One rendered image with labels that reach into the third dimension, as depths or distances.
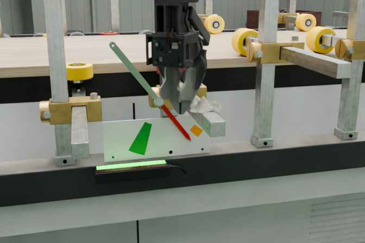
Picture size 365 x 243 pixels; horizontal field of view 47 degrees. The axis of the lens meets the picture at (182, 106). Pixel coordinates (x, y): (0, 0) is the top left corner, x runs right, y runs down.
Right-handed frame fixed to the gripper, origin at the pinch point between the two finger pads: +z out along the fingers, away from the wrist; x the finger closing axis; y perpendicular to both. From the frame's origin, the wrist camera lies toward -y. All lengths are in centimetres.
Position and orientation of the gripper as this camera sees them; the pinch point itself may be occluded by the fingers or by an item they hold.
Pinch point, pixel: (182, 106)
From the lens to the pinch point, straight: 78.0
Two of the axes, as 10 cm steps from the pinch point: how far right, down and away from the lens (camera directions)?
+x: 9.2, 1.0, -3.8
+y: -3.9, 2.5, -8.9
